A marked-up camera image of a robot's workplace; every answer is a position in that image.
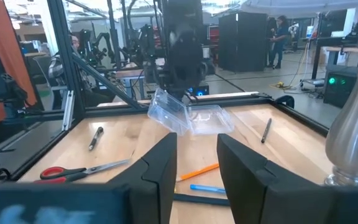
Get black cabinet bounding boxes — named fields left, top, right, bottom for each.
left=218, top=11, right=269, bottom=73

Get blue pen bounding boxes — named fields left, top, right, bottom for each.
left=190, top=184, right=227, bottom=195

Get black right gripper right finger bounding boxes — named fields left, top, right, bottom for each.
left=216, top=133, right=358, bottom=224

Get wooden desk black legs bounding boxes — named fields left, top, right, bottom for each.
left=311, top=37, right=358, bottom=80

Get orange fabric curtain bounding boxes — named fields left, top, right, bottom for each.
left=0, top=0, right=39, bottom=129

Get silver table lamp white shade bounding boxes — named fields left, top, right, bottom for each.
left=240, top=0, right=358, bottom=187

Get orange pencil pink eraser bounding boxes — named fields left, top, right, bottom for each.
left=176, top=162, right=220, bottom=182

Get black clamp with cables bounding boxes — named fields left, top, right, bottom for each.
left=0, top=73, right=32, bottom=110

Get black computer tower green lights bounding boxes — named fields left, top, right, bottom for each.
left=323, top=64, right=358, bottom=109

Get red-handled scissors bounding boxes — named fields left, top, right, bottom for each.
left=33, top=159, right=131, bottom=184

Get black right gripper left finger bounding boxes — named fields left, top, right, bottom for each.
left=0, top=133, right=178, bottom=224

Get black computer blue light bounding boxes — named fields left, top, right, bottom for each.
left=186, top=83, right=210, bottom=96

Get silver aluminium bracket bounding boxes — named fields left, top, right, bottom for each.
left=61, top=90, right=75, bottom=131

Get person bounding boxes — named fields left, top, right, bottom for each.
left=267, top=15, right=291, bottom=70
left=48, top=33, right=115, bottom=107

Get yellow power cable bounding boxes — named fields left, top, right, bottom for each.
left=268, top=81, right=295, bottom=91

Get black pen silver clip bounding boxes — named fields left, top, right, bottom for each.
left=88, top=126, right=104, bottom=152

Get long black pen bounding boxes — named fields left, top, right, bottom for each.
left=173, top=193, right=231, bottom=207

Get black aluminium table frame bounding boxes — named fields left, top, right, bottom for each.
left=0, top=0, right=329, bottom=183

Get thin black pen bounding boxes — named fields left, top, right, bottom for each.
left=260, top=118, right=272, bottom=144

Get clear plastic supply box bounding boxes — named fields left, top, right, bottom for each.
left=147, top=87, right=235, bottom=136

